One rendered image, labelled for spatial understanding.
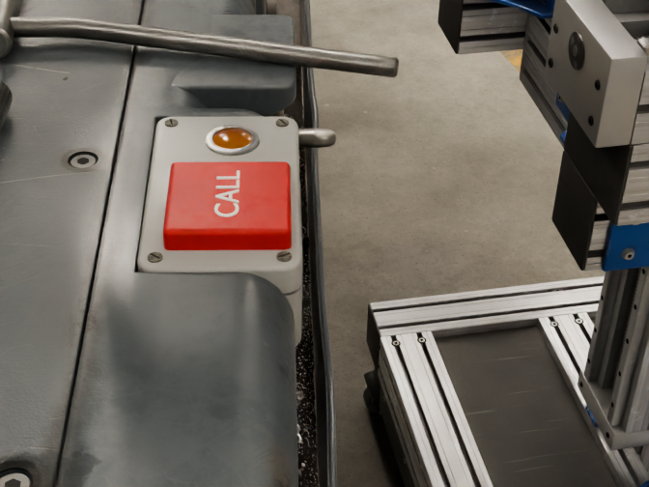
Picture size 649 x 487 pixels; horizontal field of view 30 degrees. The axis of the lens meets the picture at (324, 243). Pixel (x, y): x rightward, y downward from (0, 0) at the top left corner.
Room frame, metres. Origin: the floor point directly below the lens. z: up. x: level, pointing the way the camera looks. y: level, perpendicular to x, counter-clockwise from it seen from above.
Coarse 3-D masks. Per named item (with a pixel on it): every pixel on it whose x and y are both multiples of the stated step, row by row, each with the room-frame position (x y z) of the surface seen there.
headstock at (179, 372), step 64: (64, 0) 0.70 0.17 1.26; (128, 0) 0.70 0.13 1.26; (192, 0) 0.71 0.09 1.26; (0, 64) 0.62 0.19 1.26; (64, 64) 0.62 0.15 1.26; (128, 64) 0.62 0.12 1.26; (64, 128) 0.55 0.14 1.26; (128, 128) 0.55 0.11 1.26; (0, 192) 0.49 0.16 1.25; (64, 192) 0.49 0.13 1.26; (128, 192) 0.49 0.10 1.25; (0, 256) 0.44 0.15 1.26; (64, 256) 0.44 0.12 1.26; (128, 256) 0.44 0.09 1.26; (0, 320) 0.39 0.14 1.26; (64, 320) 0.40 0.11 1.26; (128, 320) 0.40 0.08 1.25; (192, 320) 0.40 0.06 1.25; (256, 320) 0.40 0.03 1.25; (0, 384) 0.36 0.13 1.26; (64, 384) 0.36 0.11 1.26; (128, 384) 0.36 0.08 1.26; (192, 384) 0.36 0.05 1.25; (256, 384) 0.36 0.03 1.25; (0, 448) 0.32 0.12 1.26; (64, 448) 0.32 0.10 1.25; (128, 448) 0.32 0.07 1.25; (192, 448) 0.32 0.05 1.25; (256, 448) 0.33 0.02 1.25
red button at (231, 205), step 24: (192, 168) 0.50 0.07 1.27; (216, 168) 0.50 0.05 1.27; (240, 168) 0.50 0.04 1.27; (264, 168) 0.50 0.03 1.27; (288, 168) 0.50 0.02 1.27; (168, 192) 0.48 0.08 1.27; (192, 192) 0.48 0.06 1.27; (216, 192) 0.48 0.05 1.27; (240, 192) 0.48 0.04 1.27; (264, 192) 0.48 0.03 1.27; (288, 192) 0.48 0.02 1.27; (168, 216) 0.46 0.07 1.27; (192, 216) 0.46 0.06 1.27; (216, 216) 0.46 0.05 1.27; (240, 216) 0.46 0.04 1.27; (264, 216) 0.46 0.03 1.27; (288, 216) 0.46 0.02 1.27; (168, 240) 0.45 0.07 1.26; (192, 240) 0.45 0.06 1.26; (216, 240) 0.45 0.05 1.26; (240, 240) 0.45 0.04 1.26; (264, 240) 0.45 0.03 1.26; (288, 240) 0.45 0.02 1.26
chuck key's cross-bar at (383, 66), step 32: (32, 32) 0.64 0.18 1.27; (64, 32) 0.64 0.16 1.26; (96, 32) 0.64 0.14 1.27; (128, 32) 0.64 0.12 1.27; (160, 32) 0.64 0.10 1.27; (192, 32) 0.64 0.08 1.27; (288, 64) 0.62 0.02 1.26; (320, 64) 0.62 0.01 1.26; (352, 64) 0.62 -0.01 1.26; (384, 64) 0.61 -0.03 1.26
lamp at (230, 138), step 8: (216, 136) 0.54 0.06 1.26; (224, 136) 0.54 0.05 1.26; (232, 136) 0.54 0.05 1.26; (240, 136) 0.54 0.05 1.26; (248, 136) 0.54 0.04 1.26; (216, 144) 0.53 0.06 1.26; (224, 144) 0.53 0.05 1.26; (232, 144) 0.53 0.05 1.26; (240, 144) 0.53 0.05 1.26; (248, 144) 0.54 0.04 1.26
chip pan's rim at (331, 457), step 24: (312, 72) 1.77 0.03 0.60; (312, 96) 1.69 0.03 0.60; (312, 120) 1.63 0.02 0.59; (312, 168) 1.49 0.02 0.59; (312, 192) 1.43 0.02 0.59; (312, 216) 1.39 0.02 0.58; (312, 240) 1.35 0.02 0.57; (312, 264) 1.31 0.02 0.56; (312, 288) 1.27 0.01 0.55; (312, 312) 1.23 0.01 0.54; (336, 480) 0.89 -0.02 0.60
